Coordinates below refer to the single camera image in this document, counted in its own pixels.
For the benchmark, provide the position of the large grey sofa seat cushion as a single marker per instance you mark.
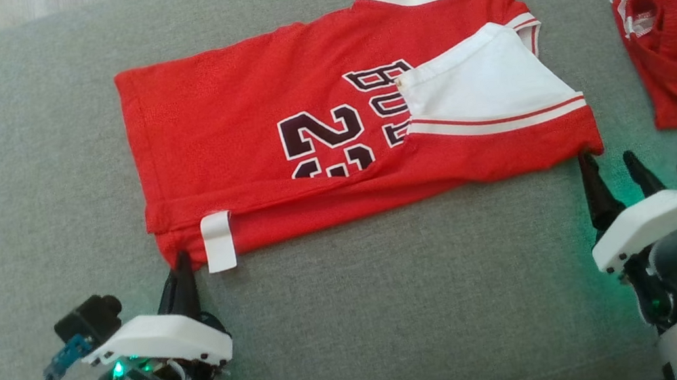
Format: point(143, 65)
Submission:
point(357, 320)

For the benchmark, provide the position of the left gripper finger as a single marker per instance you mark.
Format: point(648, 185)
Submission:
point(188, 290)
point(170, 300)

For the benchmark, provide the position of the red Bulls basketball jersey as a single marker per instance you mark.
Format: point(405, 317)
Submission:
point(224, 133)

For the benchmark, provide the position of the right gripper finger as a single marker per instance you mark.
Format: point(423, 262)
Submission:
point(645, 183)
point(598, 200)

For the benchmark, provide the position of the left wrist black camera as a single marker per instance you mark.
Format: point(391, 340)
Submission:
point(88, 318)

